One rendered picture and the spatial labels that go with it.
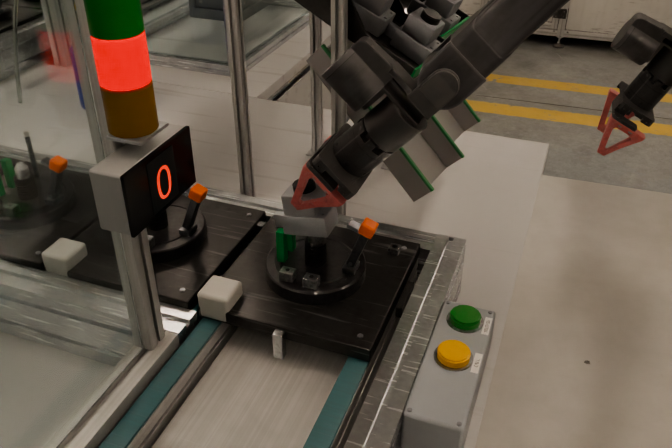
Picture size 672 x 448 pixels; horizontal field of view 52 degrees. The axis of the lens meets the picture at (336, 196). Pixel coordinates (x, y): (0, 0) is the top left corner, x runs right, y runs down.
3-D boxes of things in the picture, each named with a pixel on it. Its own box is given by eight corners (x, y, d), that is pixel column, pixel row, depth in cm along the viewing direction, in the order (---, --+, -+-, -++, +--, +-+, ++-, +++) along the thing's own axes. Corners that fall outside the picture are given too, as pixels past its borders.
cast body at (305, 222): (339, 221, 93) (332, 175, 90) (327, 238, 90) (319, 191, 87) (283, 217, 97) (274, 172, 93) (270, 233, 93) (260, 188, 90)
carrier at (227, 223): (266, 221, 111) (262, 152, 105) (189, 314, 92) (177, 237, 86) (139, 194, 119) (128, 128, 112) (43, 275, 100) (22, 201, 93)
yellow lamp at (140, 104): (168, 121, 71) (162, 77, 69) (140, 142, 67) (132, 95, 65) (127, 114, 73) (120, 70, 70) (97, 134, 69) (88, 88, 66)
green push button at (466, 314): (482, 319, 91) (484, 307, 90) (476, 339, 88) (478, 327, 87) (452, 312, 92) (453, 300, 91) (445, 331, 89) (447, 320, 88)
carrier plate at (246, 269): (419, 254, 104) (420, 242, 103) (370, 362, 85) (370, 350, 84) (275, 223, 111) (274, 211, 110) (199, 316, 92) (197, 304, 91)
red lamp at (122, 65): (162, 76, 69) (155, 27, 66) (132, 94, 65) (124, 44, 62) (119, 69, 70) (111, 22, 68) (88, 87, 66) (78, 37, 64)
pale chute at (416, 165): (445, 167, 119) (465, 156, 116) (413, 202, 109) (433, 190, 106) (347, 37, 117) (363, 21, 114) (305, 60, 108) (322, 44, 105)
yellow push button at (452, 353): (472, 355, 86) (473, 343, 84) (465, 377, 82) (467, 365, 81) (440, 347, 87) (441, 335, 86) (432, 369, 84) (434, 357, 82)
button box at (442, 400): (491, 344, 95) (496, 309, 91) (459, 466, 78) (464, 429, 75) (441, 331, 97) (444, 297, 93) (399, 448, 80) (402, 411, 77)
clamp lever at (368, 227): (359, 262, 94) (379, 222, 90) (355, 270, 93) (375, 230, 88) (336, 250, 95) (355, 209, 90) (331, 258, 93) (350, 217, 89)
